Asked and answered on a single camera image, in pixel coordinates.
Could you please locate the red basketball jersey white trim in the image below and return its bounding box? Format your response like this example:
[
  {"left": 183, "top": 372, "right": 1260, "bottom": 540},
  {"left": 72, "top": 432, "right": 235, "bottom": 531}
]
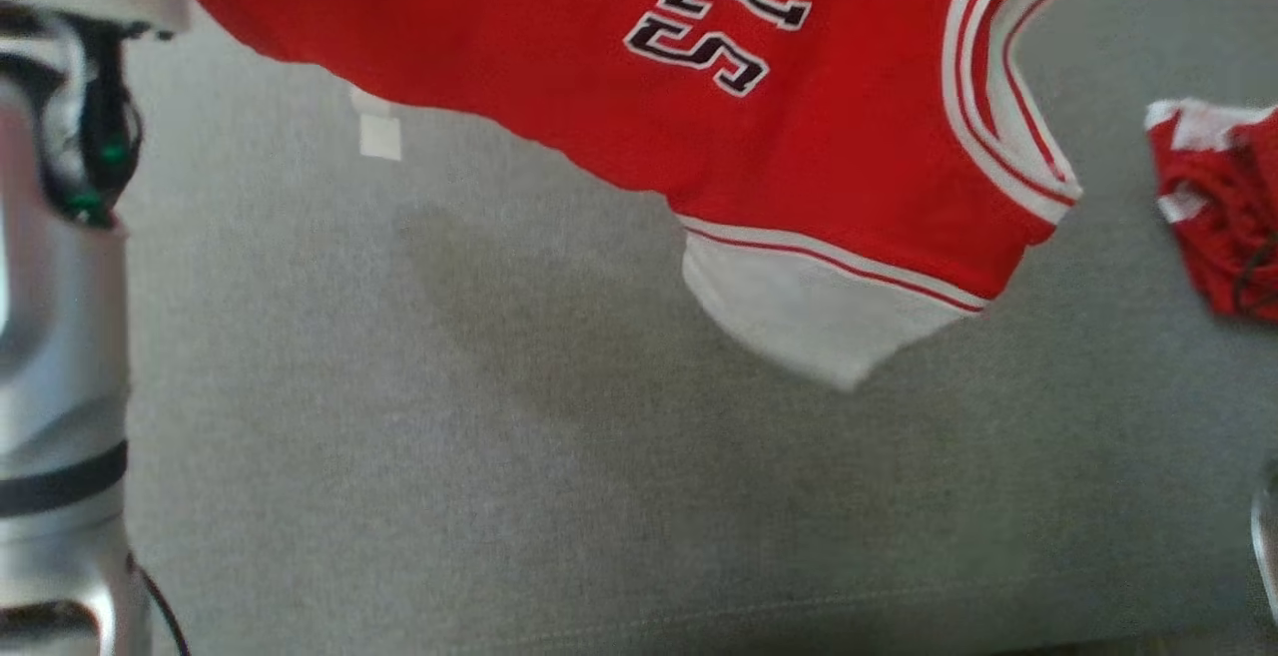
[{"left": 155, "top": 0, "right": 1139, "bottom": 393}]

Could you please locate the red shorts white stripe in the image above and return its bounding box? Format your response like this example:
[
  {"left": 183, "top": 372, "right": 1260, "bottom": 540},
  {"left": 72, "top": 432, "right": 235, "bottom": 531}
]
[{"left": 1143, "top": 97, "right": 1278, "bottom": 326}]

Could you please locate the grey sofa seat cushion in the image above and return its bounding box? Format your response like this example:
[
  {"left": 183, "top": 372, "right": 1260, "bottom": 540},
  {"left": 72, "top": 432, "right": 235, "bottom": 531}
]
[{"left": 110, "top": 0, "right": 1278, "bottom": 656}]

